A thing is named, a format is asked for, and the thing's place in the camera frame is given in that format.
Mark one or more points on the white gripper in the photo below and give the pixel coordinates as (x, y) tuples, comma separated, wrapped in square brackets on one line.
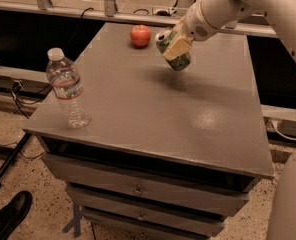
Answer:
[(194, 28)]

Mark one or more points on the green soda can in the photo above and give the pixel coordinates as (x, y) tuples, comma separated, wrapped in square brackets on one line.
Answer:
[(174, 48)]

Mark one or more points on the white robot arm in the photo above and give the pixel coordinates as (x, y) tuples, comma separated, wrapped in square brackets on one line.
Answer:
[(281, 15)]

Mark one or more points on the white power strip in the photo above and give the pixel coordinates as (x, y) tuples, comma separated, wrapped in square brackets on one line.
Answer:
[(163, 11)]

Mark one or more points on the red apple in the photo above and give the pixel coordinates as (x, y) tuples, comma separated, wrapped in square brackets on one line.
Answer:
[(140, 35)]

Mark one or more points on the grey drawer cabinet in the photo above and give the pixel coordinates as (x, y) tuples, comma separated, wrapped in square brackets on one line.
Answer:
[(167, 154)]

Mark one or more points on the clear plastic water bottle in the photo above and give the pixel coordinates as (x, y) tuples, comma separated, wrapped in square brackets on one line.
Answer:
[(65, 80)]

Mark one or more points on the black metal stand leg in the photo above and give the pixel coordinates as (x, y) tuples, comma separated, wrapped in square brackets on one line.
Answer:
[(8, 153)]

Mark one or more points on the black shoe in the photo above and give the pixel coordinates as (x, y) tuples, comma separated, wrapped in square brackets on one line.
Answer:
[(14, 213)]

